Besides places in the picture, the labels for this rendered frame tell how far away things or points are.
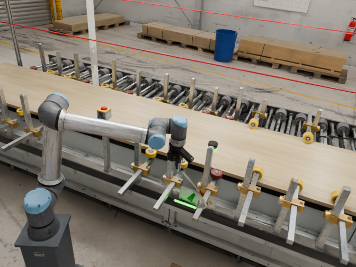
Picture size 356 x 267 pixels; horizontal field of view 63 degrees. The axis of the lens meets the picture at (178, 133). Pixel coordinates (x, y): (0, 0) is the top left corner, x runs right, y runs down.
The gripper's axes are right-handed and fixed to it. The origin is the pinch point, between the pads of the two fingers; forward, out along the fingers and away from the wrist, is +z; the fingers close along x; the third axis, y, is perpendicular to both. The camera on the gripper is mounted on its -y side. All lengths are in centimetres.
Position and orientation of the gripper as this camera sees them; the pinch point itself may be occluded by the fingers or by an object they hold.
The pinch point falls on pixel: (178, 170)
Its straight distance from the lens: 182.9
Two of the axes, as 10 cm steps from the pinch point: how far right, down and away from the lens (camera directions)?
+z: -0.8, 8.5, 5.1
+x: -4.0, 4.5, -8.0
